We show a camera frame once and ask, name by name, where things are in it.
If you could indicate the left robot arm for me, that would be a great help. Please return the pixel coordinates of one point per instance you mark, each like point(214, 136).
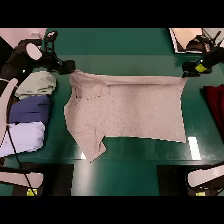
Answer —
point(16, 61)

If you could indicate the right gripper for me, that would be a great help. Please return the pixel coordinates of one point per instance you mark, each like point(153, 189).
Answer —
point(193, 68)

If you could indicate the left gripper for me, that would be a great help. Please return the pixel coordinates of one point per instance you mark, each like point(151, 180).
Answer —
point(67, 66)

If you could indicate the beige garment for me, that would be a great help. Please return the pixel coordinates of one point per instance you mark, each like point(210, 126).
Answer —
point(36, 85)

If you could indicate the pink-grey T-shirt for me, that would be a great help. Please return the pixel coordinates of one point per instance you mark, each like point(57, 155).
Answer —
point(133, 106)

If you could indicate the white garment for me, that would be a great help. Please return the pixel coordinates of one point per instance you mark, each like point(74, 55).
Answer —
point(25, 137)

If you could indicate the purple garment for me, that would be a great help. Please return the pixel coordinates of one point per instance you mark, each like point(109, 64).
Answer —
point(30, 110)

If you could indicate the red garment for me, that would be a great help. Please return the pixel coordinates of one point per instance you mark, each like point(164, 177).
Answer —
point(217, 103)

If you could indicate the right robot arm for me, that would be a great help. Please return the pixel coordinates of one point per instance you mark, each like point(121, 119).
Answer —
point(206, 176)

